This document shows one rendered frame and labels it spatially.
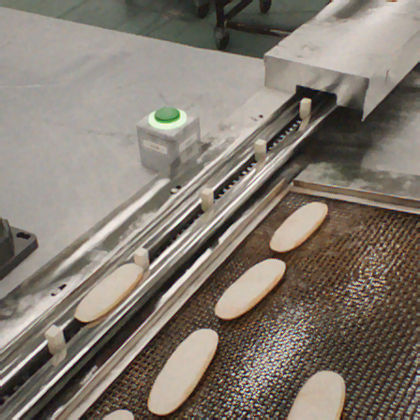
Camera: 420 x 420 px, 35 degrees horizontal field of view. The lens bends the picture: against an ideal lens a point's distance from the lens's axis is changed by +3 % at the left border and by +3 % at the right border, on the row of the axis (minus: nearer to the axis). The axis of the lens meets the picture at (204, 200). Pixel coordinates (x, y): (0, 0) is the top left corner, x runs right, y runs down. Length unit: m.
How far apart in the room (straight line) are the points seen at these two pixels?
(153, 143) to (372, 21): 0.46
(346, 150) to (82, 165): 0.41
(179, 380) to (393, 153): 0.57
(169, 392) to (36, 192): 0.48
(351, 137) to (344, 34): 0.19
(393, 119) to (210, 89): 0.33
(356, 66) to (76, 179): 0.46
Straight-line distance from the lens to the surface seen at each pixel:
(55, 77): 1.30
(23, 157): 1.07
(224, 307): 0.65
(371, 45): 1.12
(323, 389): 0.56
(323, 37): 1.14
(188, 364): 0.60
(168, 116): 0.95
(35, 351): 0.72
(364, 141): 1.05
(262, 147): 0.95
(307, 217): 0.75
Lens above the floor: 1.38
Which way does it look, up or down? 37 degrees down
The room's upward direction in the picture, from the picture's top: 3 degrees counter-clockwise
